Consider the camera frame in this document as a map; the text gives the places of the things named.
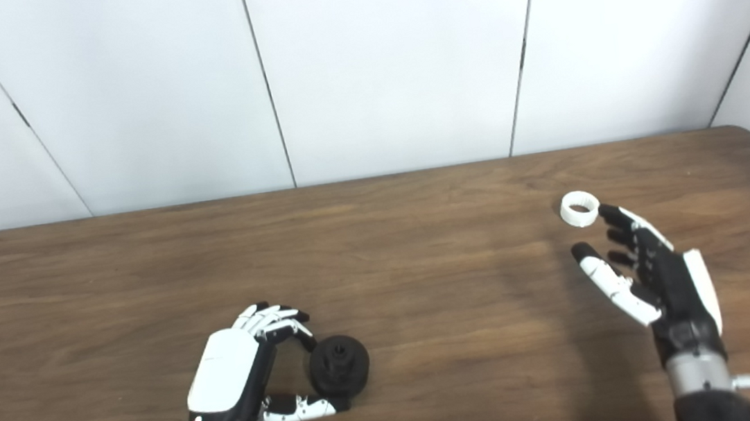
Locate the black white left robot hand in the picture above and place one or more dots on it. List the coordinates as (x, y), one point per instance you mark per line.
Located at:
(225, 373)

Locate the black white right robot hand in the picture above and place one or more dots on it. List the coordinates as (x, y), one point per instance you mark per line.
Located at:
(675, 283)

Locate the round black plastic part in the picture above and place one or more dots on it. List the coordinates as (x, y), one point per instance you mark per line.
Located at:
(342, 371)

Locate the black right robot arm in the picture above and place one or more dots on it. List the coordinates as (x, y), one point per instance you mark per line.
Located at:
(704, 392)

